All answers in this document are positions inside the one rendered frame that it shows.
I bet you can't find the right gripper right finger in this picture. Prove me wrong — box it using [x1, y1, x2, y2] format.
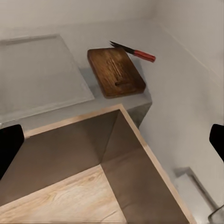
[209, 124, 224, 161]

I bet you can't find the parer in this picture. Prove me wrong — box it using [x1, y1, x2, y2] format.
[112, 42, 156, 61]

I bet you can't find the cutting board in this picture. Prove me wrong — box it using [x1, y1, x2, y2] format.
[87, 47, 146, 96]

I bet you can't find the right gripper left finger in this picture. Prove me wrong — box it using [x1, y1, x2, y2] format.
[0, 124, 24, 180]

